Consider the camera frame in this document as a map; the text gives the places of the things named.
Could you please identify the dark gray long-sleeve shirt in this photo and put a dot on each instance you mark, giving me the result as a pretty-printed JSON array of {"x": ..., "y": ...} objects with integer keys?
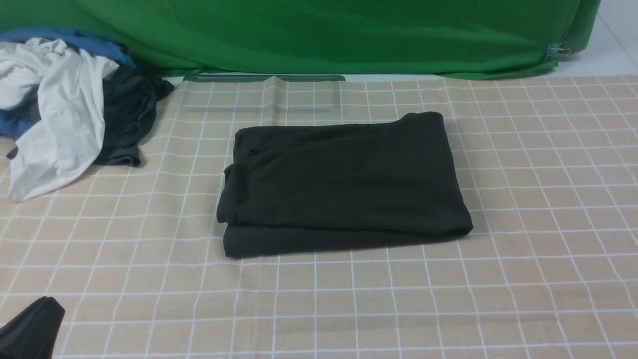
[{"x": 297, "y": 189}]

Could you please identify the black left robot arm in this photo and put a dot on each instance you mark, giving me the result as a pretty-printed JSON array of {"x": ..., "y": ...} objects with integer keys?
[{"x": 32, "y": 334}]

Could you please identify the white shirt in pile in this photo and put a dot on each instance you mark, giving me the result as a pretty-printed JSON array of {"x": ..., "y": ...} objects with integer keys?
[{"x": 69, "y": 135}]

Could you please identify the green backdrop cloth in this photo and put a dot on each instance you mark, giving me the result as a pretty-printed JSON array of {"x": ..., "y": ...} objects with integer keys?
[{"x": 461, "y": 39}]

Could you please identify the dark gray garment in pile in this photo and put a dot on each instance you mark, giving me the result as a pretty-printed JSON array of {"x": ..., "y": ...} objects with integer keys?
[{"x": 130, "y": 110}]

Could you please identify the beige grid-pattern tablecloth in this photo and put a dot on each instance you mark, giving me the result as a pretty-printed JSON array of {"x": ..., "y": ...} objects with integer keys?
[{"x": 548, "y": 168}]

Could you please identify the blue binder clip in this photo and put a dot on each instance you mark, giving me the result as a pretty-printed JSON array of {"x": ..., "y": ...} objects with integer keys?
[{"x": 556, "y": 50}]

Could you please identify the blue garment in pile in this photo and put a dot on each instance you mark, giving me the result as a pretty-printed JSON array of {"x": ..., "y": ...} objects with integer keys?
[{"x": 11, "y": 124}]

